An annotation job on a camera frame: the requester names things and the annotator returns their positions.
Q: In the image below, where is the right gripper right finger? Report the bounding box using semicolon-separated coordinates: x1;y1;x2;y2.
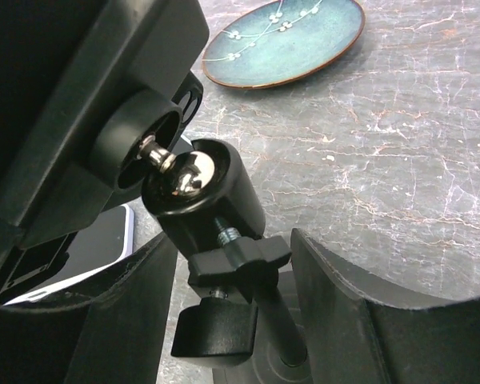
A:
290;229;480;383

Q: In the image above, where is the black phone stand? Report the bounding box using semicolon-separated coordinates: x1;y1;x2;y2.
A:
0;0;317;384

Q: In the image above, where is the blue ceramic plate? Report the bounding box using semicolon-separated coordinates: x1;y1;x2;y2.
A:
202;1;366;90

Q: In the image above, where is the lilac case phone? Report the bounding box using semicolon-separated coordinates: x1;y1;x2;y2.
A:
5;204;134;306

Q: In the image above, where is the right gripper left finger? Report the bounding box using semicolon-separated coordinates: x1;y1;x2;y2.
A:
0;233;178;383

